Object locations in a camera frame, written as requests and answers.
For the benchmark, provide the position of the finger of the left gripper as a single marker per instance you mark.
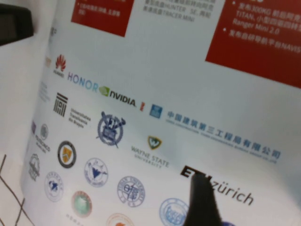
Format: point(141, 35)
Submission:
point(21, 26)

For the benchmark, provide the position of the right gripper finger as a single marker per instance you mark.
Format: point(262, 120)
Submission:
point(202, 207)

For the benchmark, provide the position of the white product brochure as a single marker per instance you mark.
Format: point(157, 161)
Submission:
point(164, 94)

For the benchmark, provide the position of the white black grid tablecloth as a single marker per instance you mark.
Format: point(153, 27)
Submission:
point(9, 200)

